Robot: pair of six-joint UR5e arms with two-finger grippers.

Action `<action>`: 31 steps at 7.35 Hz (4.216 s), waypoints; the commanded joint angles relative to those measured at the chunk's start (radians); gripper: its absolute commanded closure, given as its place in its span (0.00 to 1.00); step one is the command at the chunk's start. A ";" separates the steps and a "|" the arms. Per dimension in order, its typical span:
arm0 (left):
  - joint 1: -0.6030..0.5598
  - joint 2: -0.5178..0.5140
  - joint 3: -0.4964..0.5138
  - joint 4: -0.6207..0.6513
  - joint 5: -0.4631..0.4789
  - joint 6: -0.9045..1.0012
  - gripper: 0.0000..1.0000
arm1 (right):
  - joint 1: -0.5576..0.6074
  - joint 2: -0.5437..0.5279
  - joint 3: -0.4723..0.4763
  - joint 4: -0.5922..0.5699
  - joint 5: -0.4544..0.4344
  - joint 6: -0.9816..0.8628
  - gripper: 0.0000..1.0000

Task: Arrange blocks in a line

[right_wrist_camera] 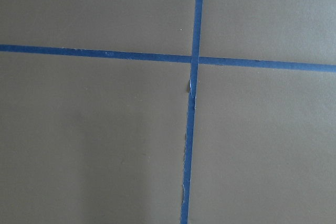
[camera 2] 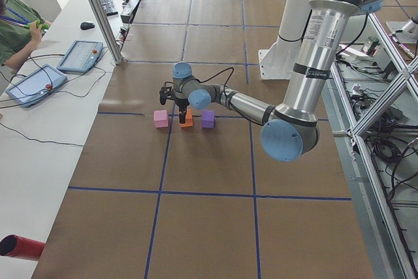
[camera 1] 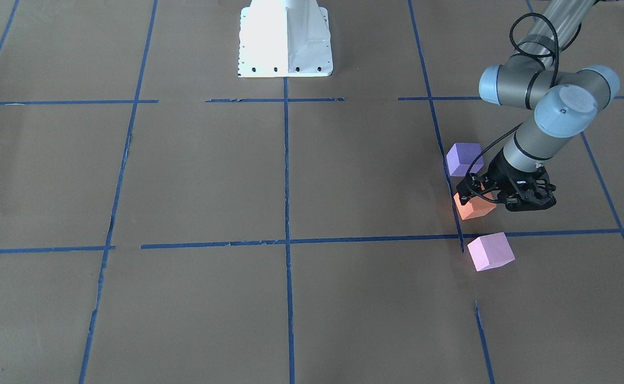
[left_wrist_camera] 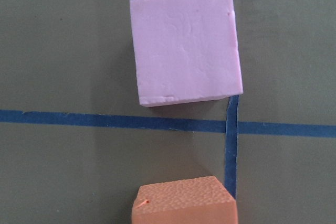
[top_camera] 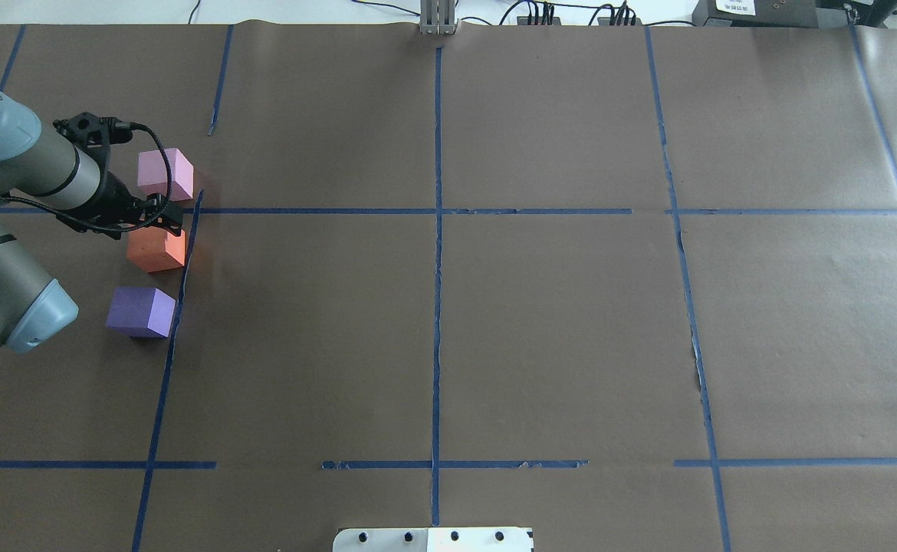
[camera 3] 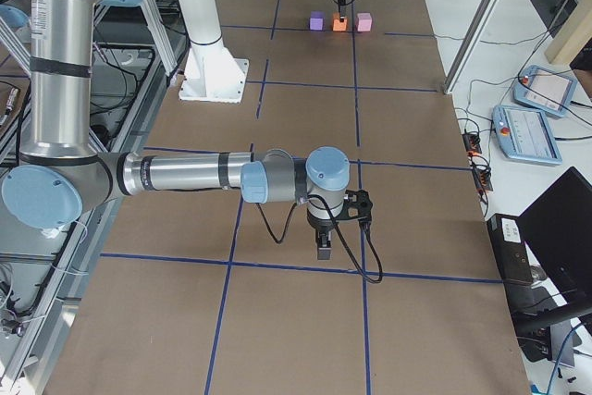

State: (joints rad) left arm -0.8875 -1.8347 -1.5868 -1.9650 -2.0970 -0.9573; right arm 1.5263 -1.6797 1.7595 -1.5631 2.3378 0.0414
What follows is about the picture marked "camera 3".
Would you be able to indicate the orange cube block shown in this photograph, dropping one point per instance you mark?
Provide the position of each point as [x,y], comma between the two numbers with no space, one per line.
[339,23]

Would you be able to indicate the pink cube block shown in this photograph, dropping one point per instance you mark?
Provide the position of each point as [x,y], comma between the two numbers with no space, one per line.
[364,22]

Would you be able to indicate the purple cube block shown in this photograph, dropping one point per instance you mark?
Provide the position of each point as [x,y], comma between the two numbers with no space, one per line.
[316,21]

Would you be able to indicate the black power strip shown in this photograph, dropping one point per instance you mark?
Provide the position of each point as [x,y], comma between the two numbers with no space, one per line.
[480,166]

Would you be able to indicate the black desktop box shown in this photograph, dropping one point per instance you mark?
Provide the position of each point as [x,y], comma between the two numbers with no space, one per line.
[509,250]

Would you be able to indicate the near blue teach pendant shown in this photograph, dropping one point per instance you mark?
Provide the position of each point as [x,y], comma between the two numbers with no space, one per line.
[524,135]

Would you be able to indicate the blue teach pendant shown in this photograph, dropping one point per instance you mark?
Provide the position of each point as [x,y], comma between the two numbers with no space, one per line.
[524,135]
[545,90]

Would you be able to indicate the far blue teach pendant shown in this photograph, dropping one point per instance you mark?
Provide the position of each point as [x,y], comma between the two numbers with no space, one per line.
[545,90]

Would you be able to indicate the black computer monitor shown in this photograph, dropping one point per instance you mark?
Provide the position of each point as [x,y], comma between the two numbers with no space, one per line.
[557,229]

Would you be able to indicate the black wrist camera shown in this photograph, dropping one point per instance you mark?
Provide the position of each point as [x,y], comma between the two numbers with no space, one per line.
[357,206]

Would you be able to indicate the white camera pole with base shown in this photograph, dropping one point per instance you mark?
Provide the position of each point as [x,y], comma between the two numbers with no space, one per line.
[211,73]

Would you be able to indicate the aluminium frame post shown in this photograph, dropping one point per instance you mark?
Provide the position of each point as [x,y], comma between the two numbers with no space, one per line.
[474,33]

